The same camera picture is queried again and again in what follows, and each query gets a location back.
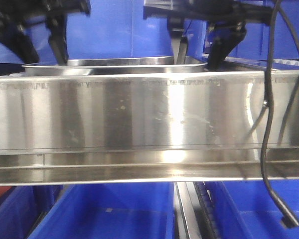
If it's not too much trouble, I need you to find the stainless steel shelf rail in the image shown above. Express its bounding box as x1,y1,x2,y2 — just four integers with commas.
0,70,299,187

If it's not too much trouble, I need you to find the blue bin lower middle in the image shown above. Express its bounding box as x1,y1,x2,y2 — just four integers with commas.
29,182,174,239

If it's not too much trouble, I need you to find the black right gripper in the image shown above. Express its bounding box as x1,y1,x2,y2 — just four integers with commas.
143,0,273,71

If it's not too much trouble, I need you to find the silver steel tray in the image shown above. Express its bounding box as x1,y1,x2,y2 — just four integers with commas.
22,56,207,76

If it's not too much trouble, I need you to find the blue bin upper right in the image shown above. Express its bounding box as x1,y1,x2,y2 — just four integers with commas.
229,0,299,60

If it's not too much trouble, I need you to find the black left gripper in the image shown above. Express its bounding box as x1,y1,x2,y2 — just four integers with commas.
0,0,91,65

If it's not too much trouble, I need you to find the blue bin lower left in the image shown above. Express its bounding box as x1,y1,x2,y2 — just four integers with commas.
0,185,63,239

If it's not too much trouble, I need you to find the shelf rail screw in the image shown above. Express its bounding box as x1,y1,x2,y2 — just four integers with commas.
262,100,268,108

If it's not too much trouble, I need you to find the blue bin lower right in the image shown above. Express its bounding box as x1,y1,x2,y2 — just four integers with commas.
205,180,299,239

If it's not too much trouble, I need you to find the black cable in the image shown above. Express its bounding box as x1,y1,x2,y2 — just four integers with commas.
260,0,299,229

